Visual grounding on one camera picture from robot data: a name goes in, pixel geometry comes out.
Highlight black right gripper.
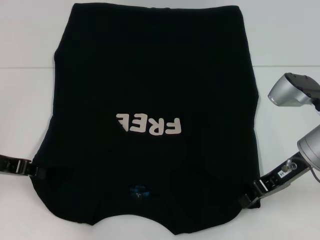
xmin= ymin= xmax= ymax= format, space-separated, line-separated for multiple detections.
xmin=239 ymin=152 xmax=312 ymax=209

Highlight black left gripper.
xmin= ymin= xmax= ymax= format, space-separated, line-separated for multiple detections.
xmin=0 ymin=153 xmax=47 ymax=179

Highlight black shirt with FREE print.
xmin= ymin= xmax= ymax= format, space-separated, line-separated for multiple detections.
xmin=31 ymin=3 xmax=263 ymax=222

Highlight right gripper silver connector stub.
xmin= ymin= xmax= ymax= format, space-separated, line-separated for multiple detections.
xmin=284 ymin=159 xmax=298 ymax=172

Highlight right gripper grey cable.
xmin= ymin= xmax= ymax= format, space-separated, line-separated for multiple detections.
xmin=308 ymin=169 xmax=320 ymax=183

